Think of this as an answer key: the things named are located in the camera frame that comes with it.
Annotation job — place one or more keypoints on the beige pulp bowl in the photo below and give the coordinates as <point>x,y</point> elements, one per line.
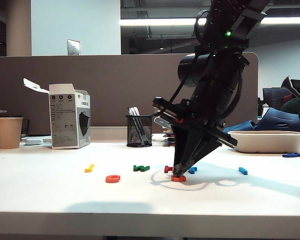
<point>270,142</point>

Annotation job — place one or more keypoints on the orange letter a magnet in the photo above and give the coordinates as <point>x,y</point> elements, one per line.
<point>178,178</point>

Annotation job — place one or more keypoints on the red letter h magnet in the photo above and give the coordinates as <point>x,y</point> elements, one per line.
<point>168,170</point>

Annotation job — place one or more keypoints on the dark office monitor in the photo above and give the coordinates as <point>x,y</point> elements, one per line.
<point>273,97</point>

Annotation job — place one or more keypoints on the green letter w magnet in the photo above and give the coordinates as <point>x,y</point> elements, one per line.
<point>140,168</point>

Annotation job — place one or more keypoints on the dark blue letter magnet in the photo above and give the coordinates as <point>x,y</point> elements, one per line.
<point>290,155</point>

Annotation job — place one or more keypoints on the metal wall switch plate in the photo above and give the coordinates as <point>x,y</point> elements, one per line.
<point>73,47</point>

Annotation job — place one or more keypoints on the white grey mask box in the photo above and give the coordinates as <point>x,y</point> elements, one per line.
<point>65,120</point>

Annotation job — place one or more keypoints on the brown paper cup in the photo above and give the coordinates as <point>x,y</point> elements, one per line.
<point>8,133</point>

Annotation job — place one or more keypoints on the small white earbuds case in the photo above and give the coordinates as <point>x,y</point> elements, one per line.
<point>34,141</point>

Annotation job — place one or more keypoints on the brown desk partition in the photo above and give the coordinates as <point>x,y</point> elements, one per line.
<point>115,87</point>

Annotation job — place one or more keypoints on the dark blue foam slipper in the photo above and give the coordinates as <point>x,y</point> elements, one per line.
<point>280,121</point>
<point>247,125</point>

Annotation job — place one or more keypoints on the long ceiling light strip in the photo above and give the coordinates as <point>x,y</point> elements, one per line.
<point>152,21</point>

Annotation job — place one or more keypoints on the black mesh pen holder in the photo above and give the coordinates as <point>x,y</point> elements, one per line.
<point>139,136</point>

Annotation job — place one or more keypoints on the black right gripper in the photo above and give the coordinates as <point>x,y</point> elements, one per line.
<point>200,120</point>

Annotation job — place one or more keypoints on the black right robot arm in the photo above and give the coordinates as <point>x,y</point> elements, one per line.
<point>222,75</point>

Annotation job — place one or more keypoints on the orange letter c magnet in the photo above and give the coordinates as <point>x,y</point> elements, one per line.
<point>112,179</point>

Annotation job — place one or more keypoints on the seated person dark clothes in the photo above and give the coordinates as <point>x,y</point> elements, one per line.
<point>293,106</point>

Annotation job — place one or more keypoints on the blue letter l magnet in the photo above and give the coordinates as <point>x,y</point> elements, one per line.
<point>243,171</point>

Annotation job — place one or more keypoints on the black white marker pen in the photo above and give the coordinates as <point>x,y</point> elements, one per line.
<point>136,111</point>
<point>130,111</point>

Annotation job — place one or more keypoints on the letter magnet tray case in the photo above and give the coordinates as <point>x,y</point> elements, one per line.
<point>168,135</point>
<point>168,144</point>
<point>168,140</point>
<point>168,130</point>

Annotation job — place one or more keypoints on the yellow letter j magnet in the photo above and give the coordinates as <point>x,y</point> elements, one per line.
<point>89,170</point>

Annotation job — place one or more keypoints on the light blue letter r magnet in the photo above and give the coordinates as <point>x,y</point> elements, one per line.
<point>193,170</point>

